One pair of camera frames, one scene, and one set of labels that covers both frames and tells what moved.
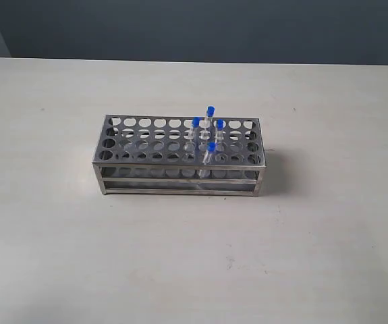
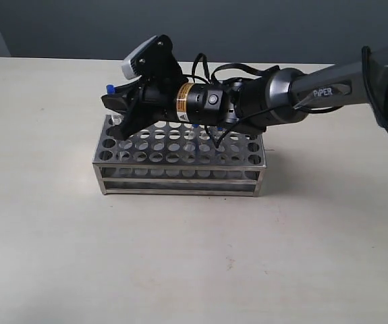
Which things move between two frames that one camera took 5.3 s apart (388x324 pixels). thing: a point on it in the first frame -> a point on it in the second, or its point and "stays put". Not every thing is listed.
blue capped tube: (196, 126) stays put
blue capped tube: (219, 132) stays put
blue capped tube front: (204, 171) -> (111, 89)
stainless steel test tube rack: (180, 155) stays put
